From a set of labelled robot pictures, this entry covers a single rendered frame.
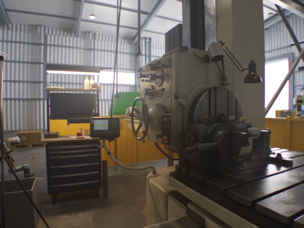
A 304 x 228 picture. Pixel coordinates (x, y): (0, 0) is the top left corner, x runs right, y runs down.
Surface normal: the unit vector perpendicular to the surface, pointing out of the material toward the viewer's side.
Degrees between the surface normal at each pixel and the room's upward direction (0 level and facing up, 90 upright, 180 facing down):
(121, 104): 84
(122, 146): 90
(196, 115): 90
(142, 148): 90
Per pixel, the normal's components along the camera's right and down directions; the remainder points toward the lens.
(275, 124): -0.90, 0.01
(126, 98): 0.43, -0.07
